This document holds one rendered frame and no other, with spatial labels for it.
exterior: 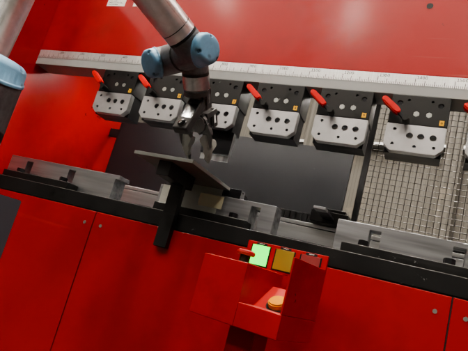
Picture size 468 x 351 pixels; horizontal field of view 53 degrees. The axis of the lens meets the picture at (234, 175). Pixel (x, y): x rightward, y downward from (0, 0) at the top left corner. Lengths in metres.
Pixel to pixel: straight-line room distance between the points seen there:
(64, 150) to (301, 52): 1.16
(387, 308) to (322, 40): 0.81
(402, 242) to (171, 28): 0.76
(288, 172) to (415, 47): 0.75
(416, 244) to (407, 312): 0.21
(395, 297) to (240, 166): 1.06
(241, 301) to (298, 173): 1.06
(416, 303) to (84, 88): 1.66
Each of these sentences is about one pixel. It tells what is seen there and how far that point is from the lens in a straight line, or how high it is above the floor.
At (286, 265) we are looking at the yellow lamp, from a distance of 1.05.
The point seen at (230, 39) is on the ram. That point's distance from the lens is 1.61.
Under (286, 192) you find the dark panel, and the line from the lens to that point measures 1.91.
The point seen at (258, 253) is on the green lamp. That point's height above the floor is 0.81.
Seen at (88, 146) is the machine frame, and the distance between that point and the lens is 2.30.
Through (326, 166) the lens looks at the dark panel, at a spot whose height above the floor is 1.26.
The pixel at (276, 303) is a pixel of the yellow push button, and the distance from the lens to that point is 0.95.
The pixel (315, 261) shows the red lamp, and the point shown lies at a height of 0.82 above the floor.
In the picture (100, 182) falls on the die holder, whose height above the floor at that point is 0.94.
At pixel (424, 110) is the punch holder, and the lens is 1.36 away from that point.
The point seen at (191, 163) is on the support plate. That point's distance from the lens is 1.19.
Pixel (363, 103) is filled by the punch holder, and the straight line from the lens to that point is 1.38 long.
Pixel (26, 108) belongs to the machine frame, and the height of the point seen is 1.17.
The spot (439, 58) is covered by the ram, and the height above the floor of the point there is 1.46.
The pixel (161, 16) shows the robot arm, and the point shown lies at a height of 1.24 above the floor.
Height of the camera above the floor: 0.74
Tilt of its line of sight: 12 degrees up
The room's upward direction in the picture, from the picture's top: 15 degrees clockwise
